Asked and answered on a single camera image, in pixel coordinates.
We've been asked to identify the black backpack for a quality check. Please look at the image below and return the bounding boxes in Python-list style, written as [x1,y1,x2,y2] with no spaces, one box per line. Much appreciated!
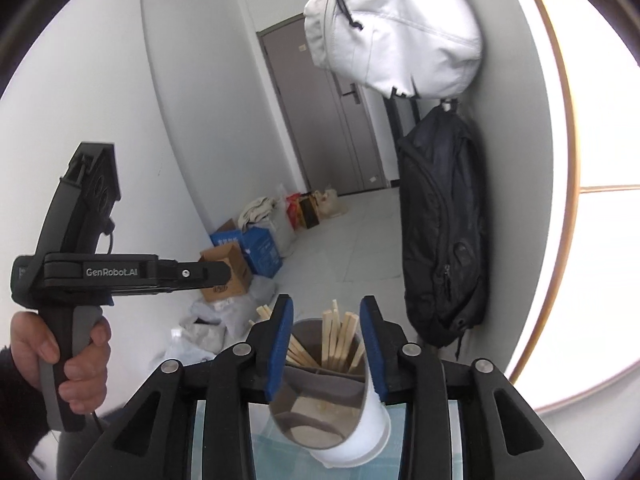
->
[396,105,491,361]

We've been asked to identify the white utensil holder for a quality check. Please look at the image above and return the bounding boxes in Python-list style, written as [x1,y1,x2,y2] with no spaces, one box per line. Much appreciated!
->
[267,317,391,468]

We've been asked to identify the blue cardboard box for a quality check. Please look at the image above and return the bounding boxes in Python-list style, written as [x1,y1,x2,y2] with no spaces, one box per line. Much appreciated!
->
[210,226,283,278]

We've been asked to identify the wooden window frame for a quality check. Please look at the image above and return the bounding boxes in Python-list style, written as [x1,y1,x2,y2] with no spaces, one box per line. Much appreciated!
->
[515,0,640,401]

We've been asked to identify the brown cardboard box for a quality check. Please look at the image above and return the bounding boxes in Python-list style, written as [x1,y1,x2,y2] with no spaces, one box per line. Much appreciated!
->
[199,242,253,303]

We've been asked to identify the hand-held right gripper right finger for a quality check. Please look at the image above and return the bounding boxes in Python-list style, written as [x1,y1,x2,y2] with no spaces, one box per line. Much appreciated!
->
[359,295,586,480]

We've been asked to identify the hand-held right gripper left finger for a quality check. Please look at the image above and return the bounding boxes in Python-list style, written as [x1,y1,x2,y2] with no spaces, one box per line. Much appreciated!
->
[70,294,295,480]

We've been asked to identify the pile of wooden chopsticks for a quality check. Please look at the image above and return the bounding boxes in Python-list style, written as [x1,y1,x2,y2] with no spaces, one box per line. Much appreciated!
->
[247,300,366,376]

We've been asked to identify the person's left forearm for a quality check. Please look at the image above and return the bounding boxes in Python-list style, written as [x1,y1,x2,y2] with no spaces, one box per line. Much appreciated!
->
[0,345,51,433]

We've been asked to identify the beige bag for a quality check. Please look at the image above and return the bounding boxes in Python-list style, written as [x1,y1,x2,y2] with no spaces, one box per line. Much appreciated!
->
[312,187,346,218]

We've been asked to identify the red bag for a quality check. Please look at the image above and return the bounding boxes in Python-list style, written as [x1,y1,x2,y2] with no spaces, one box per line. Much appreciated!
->
[285,192,303,231]

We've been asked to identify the yellow and black box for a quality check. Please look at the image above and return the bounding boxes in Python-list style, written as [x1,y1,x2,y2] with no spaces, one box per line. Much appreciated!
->
[298,197,321,230]

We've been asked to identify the grey door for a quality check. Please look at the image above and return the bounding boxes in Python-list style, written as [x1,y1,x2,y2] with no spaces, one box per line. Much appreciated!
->
[256,16,388,196]

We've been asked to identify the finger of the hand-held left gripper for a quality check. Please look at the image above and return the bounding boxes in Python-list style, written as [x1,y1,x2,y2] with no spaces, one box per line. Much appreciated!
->
[157,259,233,293]

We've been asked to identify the white hanging bag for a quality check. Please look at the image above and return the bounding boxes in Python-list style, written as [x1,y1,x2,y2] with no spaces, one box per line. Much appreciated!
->
[303,0,483,100]

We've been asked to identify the white tote bag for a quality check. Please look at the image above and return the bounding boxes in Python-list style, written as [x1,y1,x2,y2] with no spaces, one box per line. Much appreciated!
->
[237,195,296,256]

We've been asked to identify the person's left hand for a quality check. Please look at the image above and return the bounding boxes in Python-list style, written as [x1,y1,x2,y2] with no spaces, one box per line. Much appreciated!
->
[10,310,113,413]

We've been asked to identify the teal checkered tablecloth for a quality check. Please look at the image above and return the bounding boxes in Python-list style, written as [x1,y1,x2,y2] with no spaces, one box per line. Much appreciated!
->
[190,400,466,480]

